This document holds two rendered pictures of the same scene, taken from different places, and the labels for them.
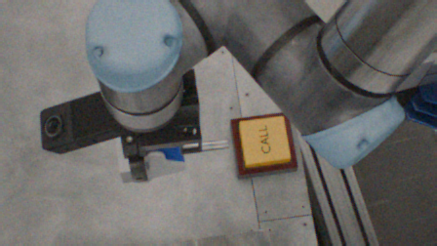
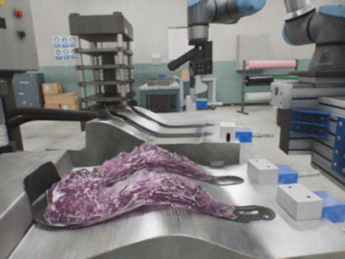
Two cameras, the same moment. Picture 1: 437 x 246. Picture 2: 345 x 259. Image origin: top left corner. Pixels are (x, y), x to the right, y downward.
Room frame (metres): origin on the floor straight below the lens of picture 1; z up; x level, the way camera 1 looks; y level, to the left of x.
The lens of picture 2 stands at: (-0.61, -0.20, 1.05)
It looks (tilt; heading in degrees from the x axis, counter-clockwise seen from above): 13 degrees down; 24
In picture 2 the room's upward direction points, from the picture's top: 2 degrees counter-clockwise
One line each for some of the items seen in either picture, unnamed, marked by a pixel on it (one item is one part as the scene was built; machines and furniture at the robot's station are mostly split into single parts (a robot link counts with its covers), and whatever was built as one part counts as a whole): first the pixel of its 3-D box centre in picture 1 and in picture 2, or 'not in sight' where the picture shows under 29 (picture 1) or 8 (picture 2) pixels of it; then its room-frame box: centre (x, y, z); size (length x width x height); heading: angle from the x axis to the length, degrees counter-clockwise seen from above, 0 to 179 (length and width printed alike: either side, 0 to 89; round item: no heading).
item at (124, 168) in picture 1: (174, 150); (204, 103); (0.26, 0.05, 0.93); 0.13 x 0.05 x 0.05; 103
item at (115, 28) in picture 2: not in sight; (110, 74); (3.64, 3.03, 1.03); 1.54 x 0.94 x 2.06; 24
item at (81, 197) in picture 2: not in sight; (138, 177); (-0.32, -0.01, 0.90); 0.26 x 0.18 x 0.08; 120
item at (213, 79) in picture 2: not in sight; (194, 92); (5.73, 1.89, 0.47); 1.10 x 0.52 x 0.94; 121
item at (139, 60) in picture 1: (139, 50); (198, 10); (0.26, 0.07, 1.25); 0.09 x 0.08 x 0.11; 134
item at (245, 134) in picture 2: not in sight; (246, 134); (0.00, -0.13, 0.89); 0.13 x 0.05 x 0.05; 103
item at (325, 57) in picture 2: not in sight; (331, 56); (0.50, -0.37, 1.09); 0.15 x 0.15 x 0.10
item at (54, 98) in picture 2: not in sight; (61, 98); (4.39, 5.33, 0.42); 0.86 x 0.33 x 0.83; 114
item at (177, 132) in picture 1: (154, 110); (200, 58); (0.26, 0.07, 1.09); 0.09 x 0.08 x 0.12; 103
